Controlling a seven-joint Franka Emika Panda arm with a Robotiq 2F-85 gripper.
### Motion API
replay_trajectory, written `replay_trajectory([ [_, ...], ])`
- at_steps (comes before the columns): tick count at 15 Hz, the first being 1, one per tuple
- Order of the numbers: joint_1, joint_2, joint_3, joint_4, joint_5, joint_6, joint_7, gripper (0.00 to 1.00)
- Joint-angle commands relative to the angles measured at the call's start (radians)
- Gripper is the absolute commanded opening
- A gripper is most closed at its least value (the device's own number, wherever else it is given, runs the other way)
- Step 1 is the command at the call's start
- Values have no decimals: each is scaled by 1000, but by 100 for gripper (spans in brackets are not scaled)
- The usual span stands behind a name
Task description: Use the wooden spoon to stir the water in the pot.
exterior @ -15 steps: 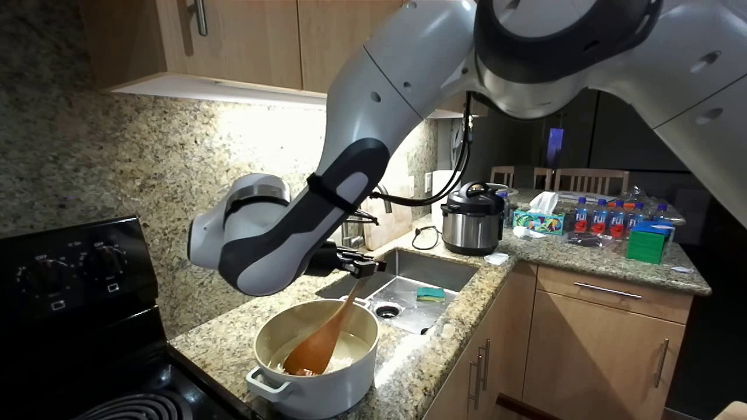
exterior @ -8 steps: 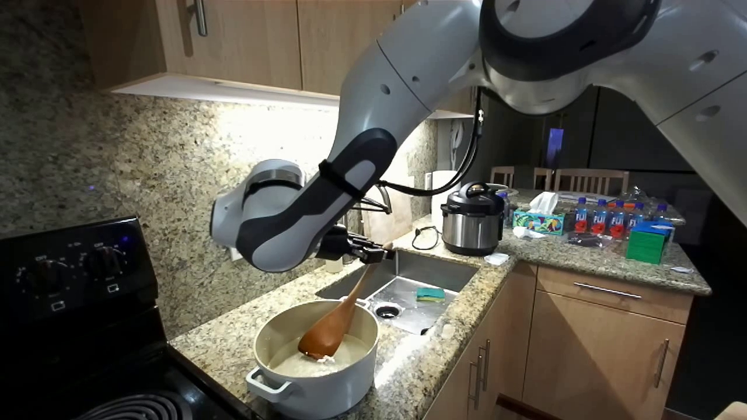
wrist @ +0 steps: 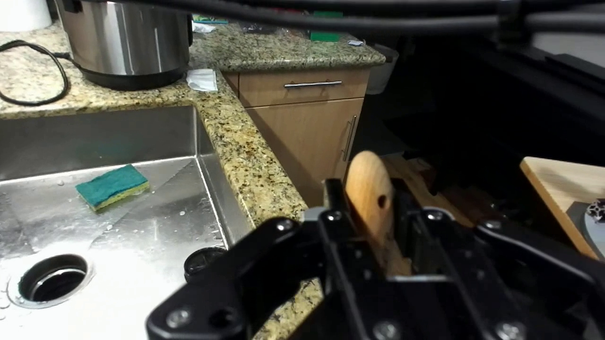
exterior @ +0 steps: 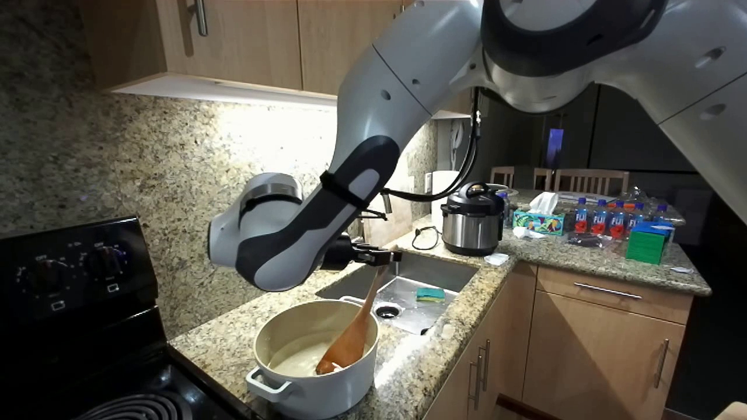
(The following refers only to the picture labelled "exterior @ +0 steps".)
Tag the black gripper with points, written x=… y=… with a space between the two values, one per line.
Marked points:
x=347 y=253

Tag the wooden spoon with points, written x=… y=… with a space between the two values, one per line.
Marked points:
x=347 y=347

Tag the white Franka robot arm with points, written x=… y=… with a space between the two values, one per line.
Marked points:
x=545 y=61

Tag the white cooking pot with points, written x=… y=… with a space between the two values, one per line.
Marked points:
x=311 y=393

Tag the red label water bottle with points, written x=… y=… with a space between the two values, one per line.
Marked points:
x=598 y=219
x=617 y=223
x=581 y=217

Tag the stainless steel sink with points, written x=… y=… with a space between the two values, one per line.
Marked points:
x=435 y=271

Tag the teal sponge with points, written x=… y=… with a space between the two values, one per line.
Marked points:
x=430 y=295

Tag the white paper towel roll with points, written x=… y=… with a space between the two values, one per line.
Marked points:
x=445 y=210

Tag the steel electric pressure cooker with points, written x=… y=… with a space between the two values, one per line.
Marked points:
x=471 y=223

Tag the white paper scrap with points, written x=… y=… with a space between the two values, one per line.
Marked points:
x=497 y=260

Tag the wooden dining chair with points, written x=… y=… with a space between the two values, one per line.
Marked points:
x=504 y=175
x=592 y=181

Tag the wooden sink base cabinet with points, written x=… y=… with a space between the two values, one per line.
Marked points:
x=499 y=351

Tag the tissue box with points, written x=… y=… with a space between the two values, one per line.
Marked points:
x=538 y=219

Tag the wooden peninsula cabinet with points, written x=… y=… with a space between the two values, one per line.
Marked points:
x=609 y=357

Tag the green box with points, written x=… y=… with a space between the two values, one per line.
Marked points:
x=648 y=245

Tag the black electric stove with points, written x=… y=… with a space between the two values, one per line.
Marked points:
x=78 y=310

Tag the wooden wall cabinet door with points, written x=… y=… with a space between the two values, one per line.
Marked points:
x=327 y=37
x=234 y=37

